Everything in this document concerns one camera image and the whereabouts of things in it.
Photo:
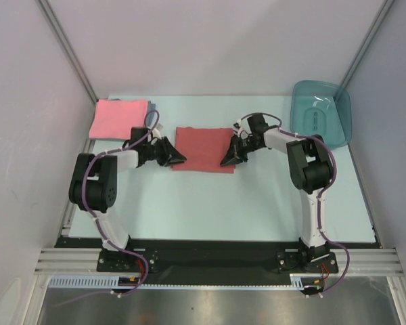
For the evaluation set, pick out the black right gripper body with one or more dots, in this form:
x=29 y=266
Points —
x=241 y=147

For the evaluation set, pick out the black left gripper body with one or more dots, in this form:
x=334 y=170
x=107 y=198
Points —
x=158 y=152

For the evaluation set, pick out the red t shirt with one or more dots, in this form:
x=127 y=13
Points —
x=204 y=149

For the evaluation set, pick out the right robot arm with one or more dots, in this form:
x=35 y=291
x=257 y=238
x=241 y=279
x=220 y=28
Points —
x=312 y=170

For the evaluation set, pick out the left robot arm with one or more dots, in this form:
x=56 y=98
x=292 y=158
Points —
x=94 y=184

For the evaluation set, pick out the folded grey t shirt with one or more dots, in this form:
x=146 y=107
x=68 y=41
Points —
x=150 y=116

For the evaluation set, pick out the folded pink t shirt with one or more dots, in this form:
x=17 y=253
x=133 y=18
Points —
x=99 y=125

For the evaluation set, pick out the teal plastic basin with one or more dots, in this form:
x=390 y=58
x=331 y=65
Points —
x=321 y=108

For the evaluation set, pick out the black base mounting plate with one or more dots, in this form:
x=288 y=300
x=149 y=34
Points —
x=226 y=258

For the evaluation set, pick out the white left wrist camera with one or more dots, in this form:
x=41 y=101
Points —
x=156 y=132

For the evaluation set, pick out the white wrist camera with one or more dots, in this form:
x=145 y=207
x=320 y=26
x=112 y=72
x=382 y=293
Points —
x=239 y=130
x=156 y=132

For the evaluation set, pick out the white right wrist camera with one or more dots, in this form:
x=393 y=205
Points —
x=239 y=130

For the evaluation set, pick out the aluminium front rail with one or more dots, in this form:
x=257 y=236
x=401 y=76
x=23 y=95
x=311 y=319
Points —
x=363 y=262

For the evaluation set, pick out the grey slotted cable duct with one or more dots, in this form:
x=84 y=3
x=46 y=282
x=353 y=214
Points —
x=273 y=282

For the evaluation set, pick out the left aluminium corner post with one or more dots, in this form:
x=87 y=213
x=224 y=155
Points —
x=66 y=46

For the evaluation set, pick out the aluminium corner post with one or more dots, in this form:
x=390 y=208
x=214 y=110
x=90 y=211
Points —
x=383 y=12
x=66 y=46

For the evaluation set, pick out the right aluminium corner post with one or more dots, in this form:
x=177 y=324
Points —
x=383 y=12

